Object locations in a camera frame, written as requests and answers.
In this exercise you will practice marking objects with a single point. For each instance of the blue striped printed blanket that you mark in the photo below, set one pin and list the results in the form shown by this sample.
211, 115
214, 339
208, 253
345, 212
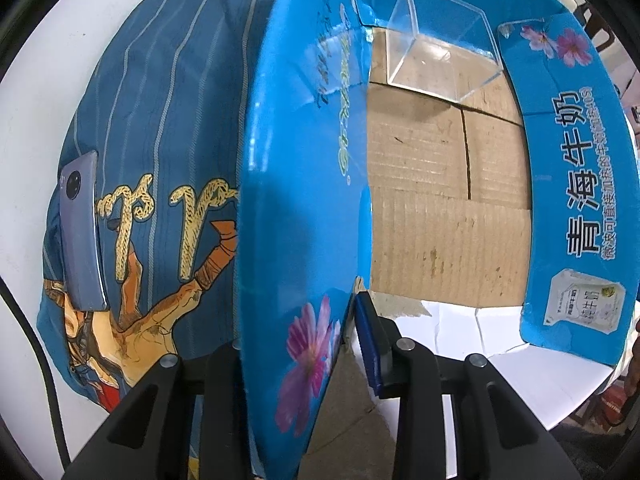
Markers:
175, 85

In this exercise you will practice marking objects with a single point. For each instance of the clear acrylic box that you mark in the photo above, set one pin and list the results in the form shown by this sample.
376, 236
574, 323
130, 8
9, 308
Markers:
435, 67

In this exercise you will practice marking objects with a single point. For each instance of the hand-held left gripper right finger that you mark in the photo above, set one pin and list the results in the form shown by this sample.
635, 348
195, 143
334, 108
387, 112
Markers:
364, 340

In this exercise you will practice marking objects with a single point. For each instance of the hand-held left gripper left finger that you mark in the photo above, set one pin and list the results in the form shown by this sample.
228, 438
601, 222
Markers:
220, 390

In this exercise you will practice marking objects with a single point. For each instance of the blue cardboard box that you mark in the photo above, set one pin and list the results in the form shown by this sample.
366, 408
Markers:
300, 200

